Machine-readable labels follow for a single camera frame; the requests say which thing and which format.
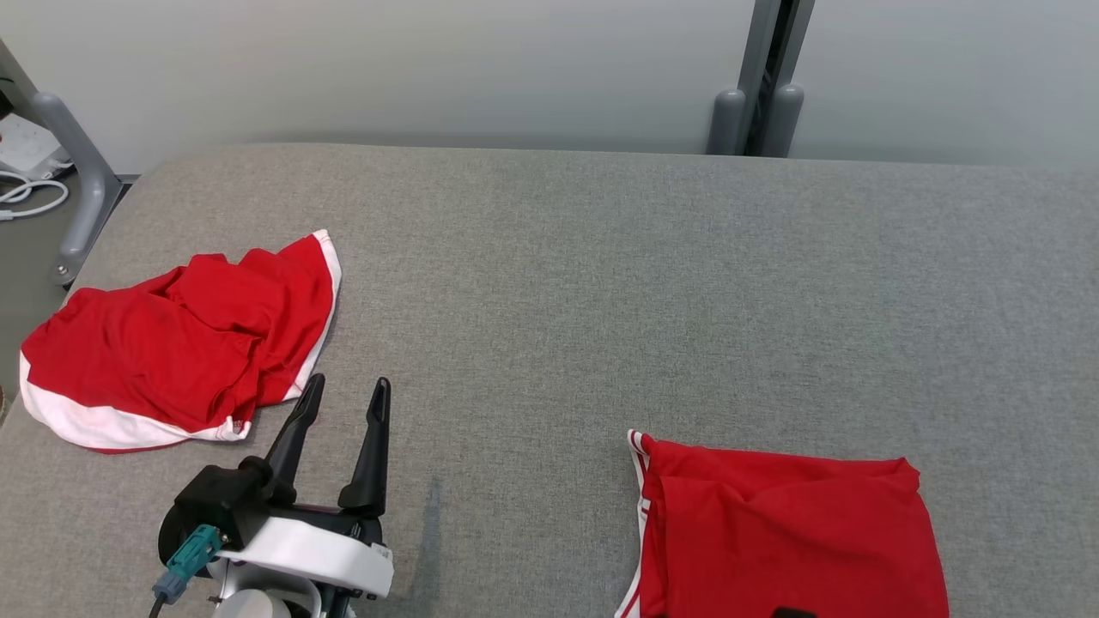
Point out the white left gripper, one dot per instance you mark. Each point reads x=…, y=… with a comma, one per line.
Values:
x=326, y=554

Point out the red shorts with white band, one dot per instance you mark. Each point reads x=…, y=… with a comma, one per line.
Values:
x=154, y=343

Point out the red garment with striped trim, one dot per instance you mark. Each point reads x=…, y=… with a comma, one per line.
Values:
x=773, y=532

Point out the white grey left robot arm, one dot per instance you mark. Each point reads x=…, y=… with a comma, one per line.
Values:
x=258, y=605

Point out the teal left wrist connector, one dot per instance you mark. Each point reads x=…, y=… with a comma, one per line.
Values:
x=193, y=554

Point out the grey tubular partition leg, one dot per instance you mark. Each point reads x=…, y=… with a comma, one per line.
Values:
x=90, y=197

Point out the white power strip with adapter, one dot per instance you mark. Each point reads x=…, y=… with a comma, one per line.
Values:
x=26, y=142

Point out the grey partition foot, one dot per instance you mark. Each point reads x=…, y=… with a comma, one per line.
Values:
x=727, y=124
x=783, y=120

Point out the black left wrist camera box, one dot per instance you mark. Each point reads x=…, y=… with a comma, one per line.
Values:
x=219, y=502

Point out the grey partition post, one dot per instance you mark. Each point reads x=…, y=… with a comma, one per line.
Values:
x=760, y=43

